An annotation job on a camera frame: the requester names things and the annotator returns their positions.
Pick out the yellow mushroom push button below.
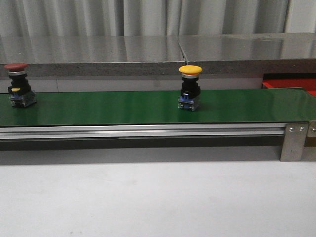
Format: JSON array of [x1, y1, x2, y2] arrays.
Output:
[[178, 65, 202, 111]]

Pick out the red mushroom push button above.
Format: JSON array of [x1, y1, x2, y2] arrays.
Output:
[[4, 63, 37, 108]]

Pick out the left steel table top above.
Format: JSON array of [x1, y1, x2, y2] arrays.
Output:
[[0, 36, 185, 77]]

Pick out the steel table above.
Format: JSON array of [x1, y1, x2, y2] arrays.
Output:
[[0, 36, 185, 77], [178, 33, 316, 75]]

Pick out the green conveyor belt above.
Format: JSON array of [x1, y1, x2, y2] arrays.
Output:
[[0, 89, 316, 127]]

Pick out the right steel table top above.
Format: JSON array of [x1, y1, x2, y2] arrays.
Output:
[[178, 33, 316, 75]]

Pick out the red plastic tray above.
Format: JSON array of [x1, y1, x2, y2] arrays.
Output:
[[262, 73, 316, 96]]

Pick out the grey pleated curtain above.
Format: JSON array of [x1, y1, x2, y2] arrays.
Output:
[[0, 0, 316, 37]]

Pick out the aluminium conveyor side rail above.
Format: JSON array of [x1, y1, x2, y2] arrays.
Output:
[[0, 123, 286, 140]]

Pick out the steel conveyor support bracket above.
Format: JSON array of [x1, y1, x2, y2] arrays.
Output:
[[280, 123, 309, 161]]

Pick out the steel end bracket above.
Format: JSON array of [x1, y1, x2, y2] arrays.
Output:
[[307, 120, 316, 138]]

